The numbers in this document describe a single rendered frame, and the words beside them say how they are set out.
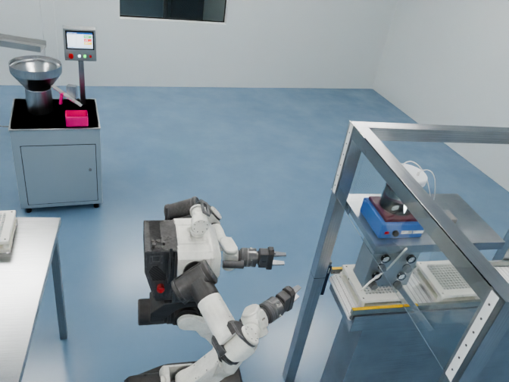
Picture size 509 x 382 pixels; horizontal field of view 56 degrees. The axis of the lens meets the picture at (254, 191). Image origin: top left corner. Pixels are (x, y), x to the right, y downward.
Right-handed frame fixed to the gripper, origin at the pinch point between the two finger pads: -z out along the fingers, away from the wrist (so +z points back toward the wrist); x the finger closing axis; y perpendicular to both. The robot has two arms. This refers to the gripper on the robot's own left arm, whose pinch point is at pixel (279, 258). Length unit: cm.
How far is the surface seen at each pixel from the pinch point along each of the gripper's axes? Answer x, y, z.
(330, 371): 80, 1, -42
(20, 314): 13, 27, 108
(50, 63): -9, -207, 157
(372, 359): 55, 13, -56
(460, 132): -65, -14, -73
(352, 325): 21.3, 20.2, -35.7
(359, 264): -12.9, 16.6, -31.6
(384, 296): 8, 14, -49
